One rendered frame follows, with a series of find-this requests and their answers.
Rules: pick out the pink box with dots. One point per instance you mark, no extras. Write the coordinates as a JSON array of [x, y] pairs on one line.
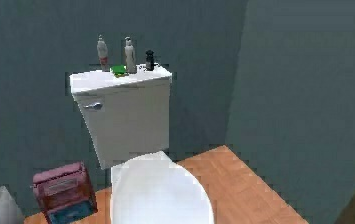
[[63, 193]]

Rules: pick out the black small bottle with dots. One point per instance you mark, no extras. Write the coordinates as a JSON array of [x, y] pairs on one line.
[[149, 60]]

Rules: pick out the grey block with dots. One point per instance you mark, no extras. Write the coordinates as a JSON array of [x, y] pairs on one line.
[[0, 208]]

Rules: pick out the white bottle with red band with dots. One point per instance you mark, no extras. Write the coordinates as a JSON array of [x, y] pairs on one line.
[[102, 53]]

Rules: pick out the white spray bottle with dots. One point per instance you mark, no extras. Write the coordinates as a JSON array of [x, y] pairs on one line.
[[129, 56]]

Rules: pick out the white toilet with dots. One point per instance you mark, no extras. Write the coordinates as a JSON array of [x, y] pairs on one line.
[[131, 126]]

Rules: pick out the green sponge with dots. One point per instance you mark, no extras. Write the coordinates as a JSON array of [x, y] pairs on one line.
[[119, 70]]

